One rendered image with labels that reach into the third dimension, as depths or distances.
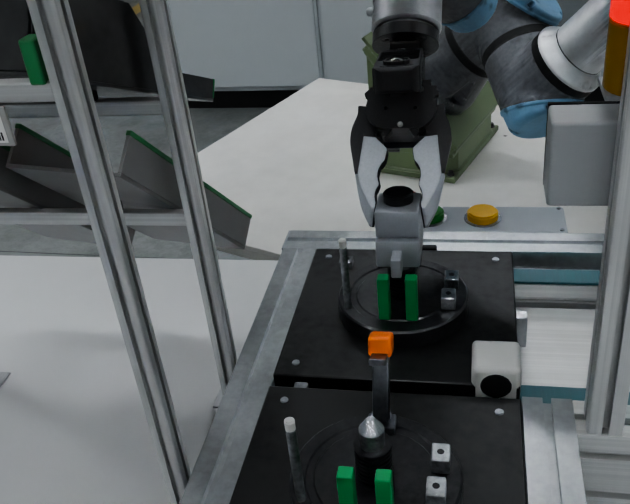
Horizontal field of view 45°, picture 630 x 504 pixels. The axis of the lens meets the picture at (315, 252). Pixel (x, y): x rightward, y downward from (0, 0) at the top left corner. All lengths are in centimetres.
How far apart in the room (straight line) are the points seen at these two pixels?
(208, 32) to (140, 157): 339
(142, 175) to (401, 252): 26
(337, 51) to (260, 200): 266
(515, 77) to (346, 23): 275
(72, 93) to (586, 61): 78
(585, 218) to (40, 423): 83
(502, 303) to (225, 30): 335
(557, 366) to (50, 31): 60
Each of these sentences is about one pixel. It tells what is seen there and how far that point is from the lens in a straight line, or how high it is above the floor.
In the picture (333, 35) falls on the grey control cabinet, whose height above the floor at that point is 39.
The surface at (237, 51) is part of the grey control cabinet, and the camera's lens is 409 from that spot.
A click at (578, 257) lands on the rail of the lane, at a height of 95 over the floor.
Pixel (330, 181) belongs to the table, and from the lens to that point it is 137.
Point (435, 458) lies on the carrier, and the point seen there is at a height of 100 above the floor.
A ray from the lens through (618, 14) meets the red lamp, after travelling 58.
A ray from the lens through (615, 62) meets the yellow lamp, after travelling 59.
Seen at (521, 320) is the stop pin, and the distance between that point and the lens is 85.
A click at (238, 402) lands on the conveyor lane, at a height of 96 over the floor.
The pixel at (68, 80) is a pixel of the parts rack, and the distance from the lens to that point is 56.
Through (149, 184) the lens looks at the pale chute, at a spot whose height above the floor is 116.
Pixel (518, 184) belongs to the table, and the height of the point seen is 86.
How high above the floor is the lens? 147
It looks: 32 degrees down
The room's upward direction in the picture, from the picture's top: 6 degrees counter-clockwise
